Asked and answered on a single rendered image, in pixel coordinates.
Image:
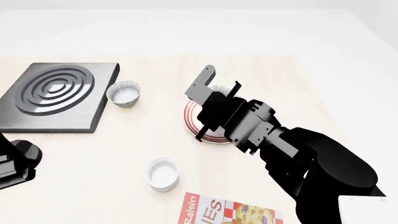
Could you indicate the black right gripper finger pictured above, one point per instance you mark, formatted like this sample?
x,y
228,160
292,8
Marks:
x,y
235,89
200,89

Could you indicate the speckled grey ceramic bowl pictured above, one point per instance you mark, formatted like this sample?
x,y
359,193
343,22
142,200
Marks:
x,y
123,94
222,89

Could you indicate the white plate with red rim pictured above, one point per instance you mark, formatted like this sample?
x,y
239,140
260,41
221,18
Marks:
x,y
190,117

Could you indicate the raisin cookies box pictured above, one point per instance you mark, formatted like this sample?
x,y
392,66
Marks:
x,y
214,210

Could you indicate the white round ramekin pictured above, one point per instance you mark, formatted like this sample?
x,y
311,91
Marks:
x,y
162,175

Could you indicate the black square stove burner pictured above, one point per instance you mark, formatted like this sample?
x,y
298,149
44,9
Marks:
x,y
56,93

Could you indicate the white robot torso panel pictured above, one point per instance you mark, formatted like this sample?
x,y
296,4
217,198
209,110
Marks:
x,y
367,210

